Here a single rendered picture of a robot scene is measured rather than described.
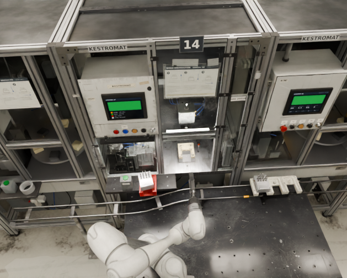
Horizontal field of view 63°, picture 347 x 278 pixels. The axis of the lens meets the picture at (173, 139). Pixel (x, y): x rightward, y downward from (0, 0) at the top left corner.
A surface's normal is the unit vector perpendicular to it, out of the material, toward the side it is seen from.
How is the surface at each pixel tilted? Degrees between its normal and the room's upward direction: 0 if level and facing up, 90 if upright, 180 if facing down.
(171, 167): 0
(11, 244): 0
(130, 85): 90
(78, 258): 0
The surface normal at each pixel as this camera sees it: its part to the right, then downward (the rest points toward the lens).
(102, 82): 0.05, 0.73
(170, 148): -0.02, -0.68
